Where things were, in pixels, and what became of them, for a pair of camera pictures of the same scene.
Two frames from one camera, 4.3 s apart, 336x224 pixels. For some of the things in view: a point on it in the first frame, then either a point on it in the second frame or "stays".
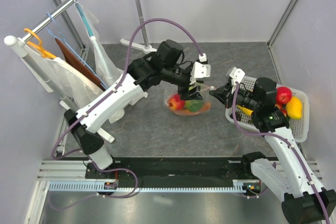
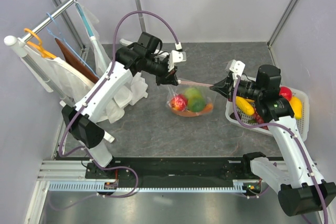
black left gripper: (185, 94) -> (167, 77)
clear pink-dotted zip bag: (176, 105) stays
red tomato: (284, 94) stays
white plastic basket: (300, 127) stays
